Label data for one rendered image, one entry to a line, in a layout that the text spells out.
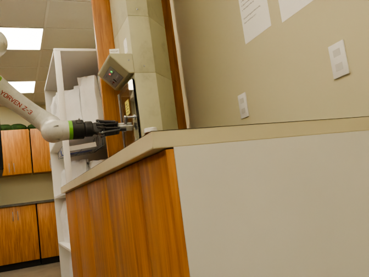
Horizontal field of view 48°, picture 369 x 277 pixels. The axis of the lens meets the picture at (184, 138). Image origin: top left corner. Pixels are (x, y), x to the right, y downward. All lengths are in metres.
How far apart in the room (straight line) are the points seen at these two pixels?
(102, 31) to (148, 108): 0.68
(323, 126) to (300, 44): 0.54
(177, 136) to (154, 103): 1.14
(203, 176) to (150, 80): 1.20
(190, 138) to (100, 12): 1.72
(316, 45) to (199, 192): 0.82
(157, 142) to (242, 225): 0.28
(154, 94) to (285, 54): 0.71
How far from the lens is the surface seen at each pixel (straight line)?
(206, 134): 0.98
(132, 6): 2.23
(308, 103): 1.60
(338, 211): 1.17
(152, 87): 2.10
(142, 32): 2.18
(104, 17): 2.58
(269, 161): 1.05
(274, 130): 1.08
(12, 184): 7.49
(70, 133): 2.01
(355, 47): 1.44
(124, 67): 2.09
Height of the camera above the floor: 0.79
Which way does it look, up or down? 7 degrees up
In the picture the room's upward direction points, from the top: 8 degrees counter-clockwise
